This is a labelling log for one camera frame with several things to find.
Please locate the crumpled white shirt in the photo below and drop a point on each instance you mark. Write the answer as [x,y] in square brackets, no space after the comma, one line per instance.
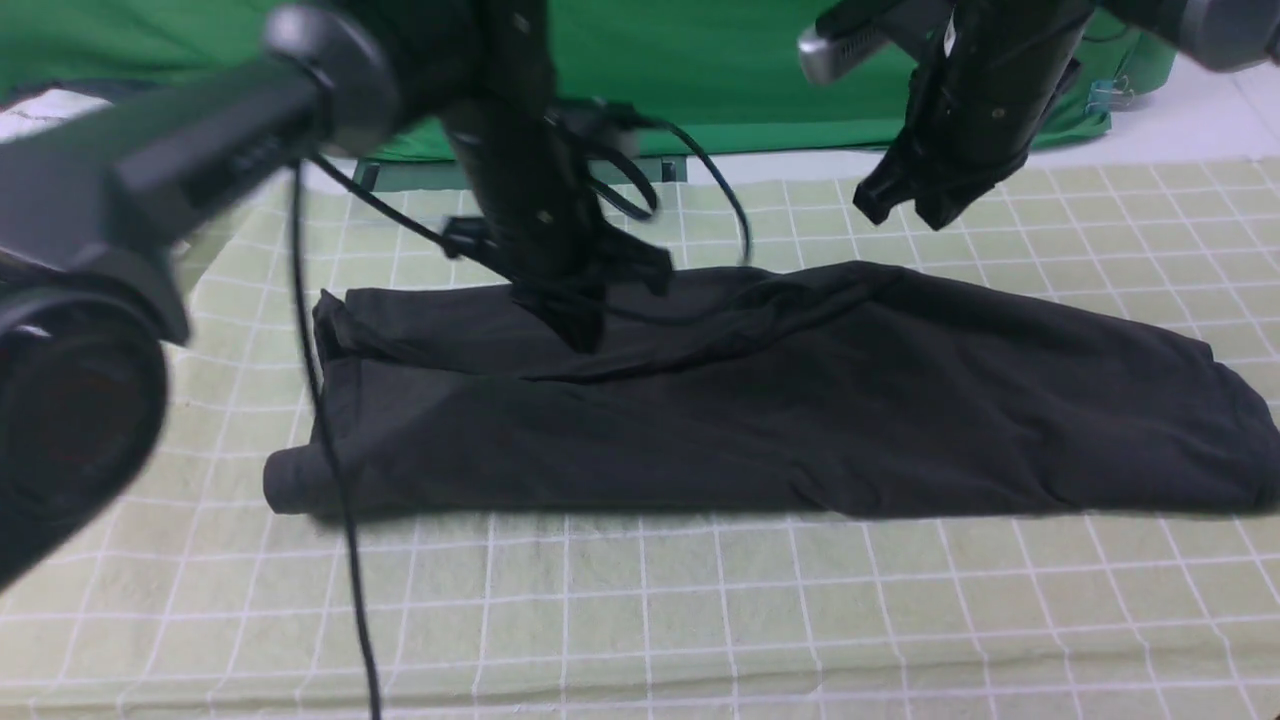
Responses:
[41,112]

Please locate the dark gray long-sleeve shirt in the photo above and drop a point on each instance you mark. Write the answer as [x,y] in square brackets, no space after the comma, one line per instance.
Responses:
[869,390]

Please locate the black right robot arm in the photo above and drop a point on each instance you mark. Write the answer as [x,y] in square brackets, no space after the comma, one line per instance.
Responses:
[988,74]

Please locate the blue binder clip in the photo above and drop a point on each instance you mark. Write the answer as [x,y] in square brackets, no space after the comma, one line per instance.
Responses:
[1108,95]

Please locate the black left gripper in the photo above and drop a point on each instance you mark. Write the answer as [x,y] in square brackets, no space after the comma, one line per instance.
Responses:
[567,289]

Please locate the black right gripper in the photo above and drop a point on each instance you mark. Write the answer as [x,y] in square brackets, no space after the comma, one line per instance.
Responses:
[949,154]

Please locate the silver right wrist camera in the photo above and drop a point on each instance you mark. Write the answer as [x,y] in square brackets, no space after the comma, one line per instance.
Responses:
[825,60]

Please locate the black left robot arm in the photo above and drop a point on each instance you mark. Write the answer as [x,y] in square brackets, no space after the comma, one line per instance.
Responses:
[93,208]

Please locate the green backdrop cloth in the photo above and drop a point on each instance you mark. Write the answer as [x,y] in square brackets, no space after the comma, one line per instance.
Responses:
[725,71]

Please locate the dark green metal base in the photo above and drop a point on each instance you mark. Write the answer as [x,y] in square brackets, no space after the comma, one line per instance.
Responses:
[385,176]

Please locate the light green checkered tablecloth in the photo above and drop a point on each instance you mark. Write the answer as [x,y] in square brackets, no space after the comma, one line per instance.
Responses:
[192,599]

